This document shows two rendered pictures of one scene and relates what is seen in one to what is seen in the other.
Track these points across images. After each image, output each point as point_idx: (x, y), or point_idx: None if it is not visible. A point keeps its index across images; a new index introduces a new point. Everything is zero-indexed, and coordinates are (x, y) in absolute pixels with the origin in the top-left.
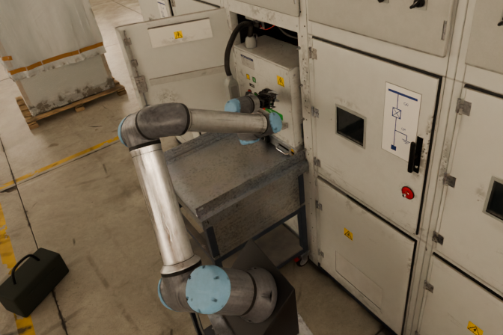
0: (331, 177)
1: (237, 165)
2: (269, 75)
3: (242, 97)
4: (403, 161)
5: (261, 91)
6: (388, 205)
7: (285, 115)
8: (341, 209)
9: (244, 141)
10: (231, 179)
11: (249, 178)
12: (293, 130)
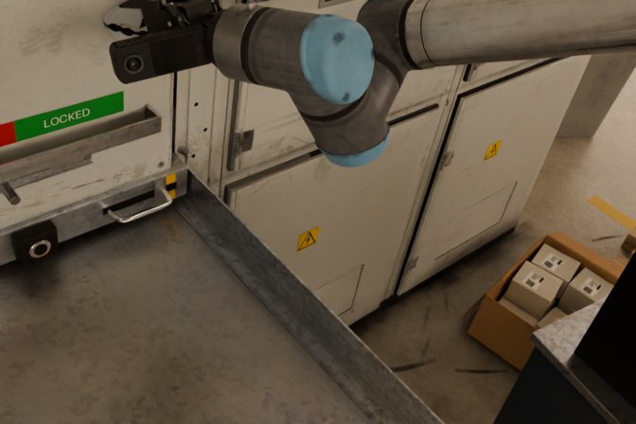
0: (285, 144)
1: (154, 358)
2: None
3: (293, 12)
4: None
5: (158, 9)
6: (412, 79)
7: (138, 82)
8: (299, 200)
9: (387, 138)
10: (241, 377)
11: (242, 322)
12: (169, 112)
